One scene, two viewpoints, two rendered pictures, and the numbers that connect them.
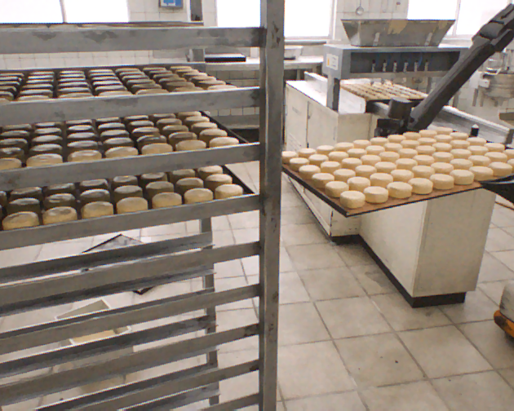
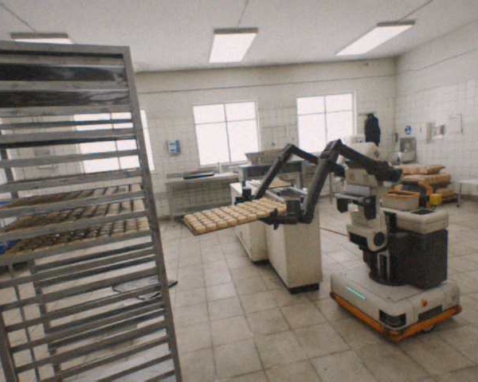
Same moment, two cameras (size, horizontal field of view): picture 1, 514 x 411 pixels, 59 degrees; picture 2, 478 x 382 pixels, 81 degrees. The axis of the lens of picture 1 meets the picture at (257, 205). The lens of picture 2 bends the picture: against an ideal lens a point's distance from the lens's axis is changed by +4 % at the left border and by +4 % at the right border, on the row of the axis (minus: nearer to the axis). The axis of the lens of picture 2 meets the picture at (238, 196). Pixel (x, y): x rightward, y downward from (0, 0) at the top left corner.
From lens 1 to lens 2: 64 cm
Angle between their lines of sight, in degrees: 13
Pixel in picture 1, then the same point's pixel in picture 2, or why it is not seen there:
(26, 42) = (56, 183)
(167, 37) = (107, 177)
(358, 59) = (252, 170)
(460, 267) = (311, 268)
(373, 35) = (256, 158)
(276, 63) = (148, 181)
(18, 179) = (54, 229)
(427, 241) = (289, 256)
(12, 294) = (52, 274)
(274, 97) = (150, 192)
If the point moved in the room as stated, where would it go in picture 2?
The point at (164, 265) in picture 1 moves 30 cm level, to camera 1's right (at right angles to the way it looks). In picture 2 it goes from (115, 259) to (183, 252)
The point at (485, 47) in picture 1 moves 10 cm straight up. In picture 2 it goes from (278, 162) to (277, 148)
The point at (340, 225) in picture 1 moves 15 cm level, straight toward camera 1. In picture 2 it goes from (256, 255) to (254, 260)
